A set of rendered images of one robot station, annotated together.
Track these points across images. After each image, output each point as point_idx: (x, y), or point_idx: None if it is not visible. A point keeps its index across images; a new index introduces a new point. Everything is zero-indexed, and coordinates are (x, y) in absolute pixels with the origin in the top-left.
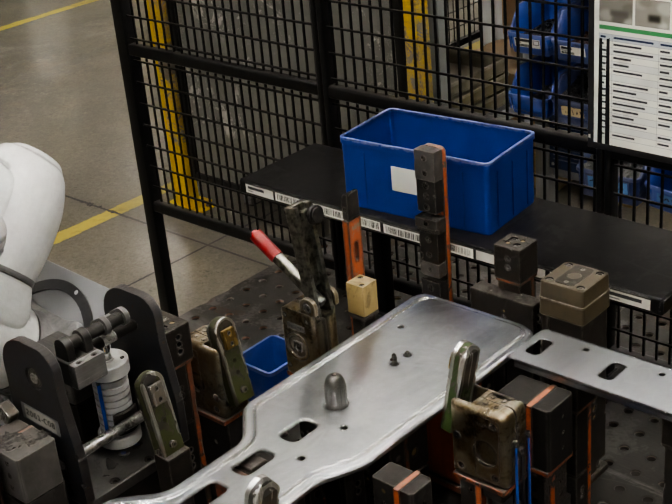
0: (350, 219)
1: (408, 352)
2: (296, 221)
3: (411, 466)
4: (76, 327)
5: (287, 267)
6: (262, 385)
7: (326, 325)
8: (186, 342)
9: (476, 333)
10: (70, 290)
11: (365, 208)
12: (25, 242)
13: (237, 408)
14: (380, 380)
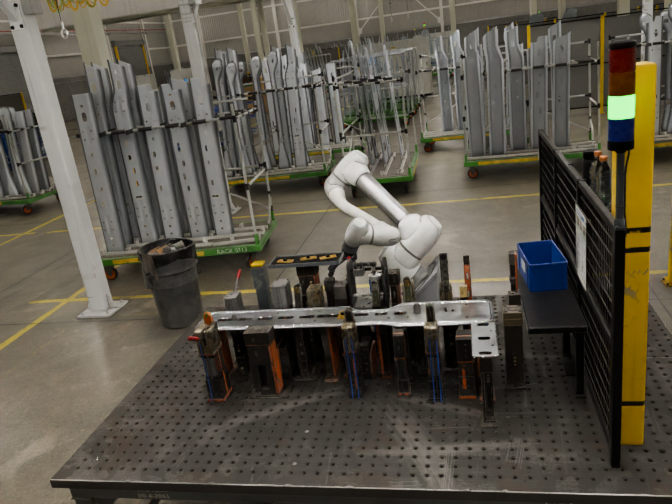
0: (464, 264)
1: (452, 309)
2: (439, 257)
3: (449, 348)
4: (425, 275)
5: None
6: None
7: (446, 294)
8: (396, 279)
9: (477, 314)
10: (434, 265)
11: (519, 271)
12: (415, 244)
13: None
14: (435, 312)
